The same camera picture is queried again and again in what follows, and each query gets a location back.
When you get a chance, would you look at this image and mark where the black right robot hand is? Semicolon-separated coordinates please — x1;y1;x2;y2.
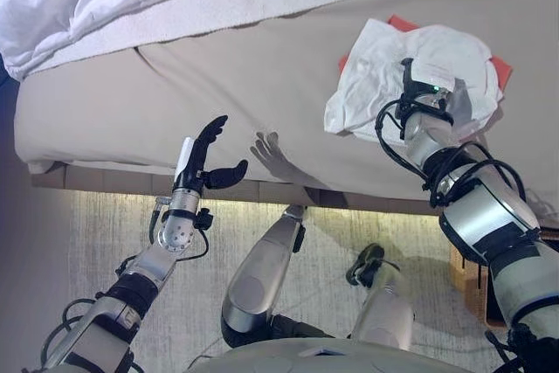
414;62;476;126

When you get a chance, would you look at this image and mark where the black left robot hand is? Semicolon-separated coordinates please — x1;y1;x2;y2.
173;114;249;193

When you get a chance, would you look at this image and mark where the white garment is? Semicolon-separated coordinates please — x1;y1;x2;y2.
323;17;506;147

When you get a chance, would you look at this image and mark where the orange garment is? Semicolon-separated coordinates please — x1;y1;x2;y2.
338;13;514;94

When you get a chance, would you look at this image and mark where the black garment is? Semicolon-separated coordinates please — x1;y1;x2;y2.
482;266;510;324

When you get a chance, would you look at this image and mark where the bed with beige cover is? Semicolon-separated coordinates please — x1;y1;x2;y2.
0;0;559;230

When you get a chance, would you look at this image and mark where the woven wicker laundry basket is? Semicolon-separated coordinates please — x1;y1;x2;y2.
449;237;510;328

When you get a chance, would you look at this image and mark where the grey patterned area rug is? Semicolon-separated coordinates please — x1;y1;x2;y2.
69;191;559;373

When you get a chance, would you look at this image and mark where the silver left robot leg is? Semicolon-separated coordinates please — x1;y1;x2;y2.
220;204;346;348

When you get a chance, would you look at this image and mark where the silver robot leg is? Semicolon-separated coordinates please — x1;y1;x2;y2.
351;259;416;352
220;204;346;348

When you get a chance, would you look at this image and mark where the black right robot foot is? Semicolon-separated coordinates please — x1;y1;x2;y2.
346;243;386;287

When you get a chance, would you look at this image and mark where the silver right robot leg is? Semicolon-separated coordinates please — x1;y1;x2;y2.
351;259;416;352

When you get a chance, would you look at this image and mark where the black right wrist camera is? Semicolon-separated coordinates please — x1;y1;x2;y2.
400;57;423;123

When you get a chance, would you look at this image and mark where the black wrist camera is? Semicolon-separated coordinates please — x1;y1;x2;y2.
400;57;423;123
194;209;214;230

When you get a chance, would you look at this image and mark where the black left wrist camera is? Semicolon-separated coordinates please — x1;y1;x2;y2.
194;209;214;230

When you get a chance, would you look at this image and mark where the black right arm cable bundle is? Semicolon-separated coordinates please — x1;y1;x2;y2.
375;100;545;217

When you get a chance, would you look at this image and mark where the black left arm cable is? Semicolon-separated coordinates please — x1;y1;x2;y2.
115;226;210;278

